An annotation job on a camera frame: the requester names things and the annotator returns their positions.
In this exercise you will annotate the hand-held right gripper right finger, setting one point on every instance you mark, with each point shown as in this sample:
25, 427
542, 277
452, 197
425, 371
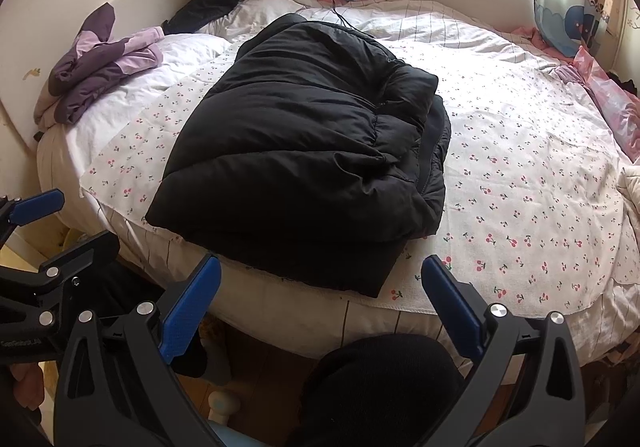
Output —
452, 309

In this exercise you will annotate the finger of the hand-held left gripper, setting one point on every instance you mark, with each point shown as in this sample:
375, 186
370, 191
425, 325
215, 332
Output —
35, 207
85, 257

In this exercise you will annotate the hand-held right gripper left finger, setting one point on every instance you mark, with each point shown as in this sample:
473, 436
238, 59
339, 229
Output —
192, 312

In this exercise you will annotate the black puffer jacket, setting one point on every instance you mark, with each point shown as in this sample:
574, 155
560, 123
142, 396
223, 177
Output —
300, 152

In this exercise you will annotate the person's left hand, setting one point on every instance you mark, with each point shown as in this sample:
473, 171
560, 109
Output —
27, 384

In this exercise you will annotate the white rounded plastic knob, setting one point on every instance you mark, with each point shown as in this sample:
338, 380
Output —
225, 407

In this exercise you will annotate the cherry print bed sheet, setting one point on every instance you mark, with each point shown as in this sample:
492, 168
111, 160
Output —
525, 177

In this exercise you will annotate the purple and pink jacket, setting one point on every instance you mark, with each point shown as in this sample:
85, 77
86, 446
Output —
95, 67

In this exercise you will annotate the cream cloth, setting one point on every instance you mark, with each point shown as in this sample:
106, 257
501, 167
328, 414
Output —
631, 197

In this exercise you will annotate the bed with white quilt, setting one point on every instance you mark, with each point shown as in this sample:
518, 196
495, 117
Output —
500, 52

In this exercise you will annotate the pink ruffled cloth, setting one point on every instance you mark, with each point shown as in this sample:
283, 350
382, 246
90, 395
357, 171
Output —
605, 87

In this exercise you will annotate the dark cloth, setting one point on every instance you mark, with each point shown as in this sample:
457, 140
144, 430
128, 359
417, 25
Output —
627, 83

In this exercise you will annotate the white pillow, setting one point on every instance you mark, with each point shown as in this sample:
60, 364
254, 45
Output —
280, 2

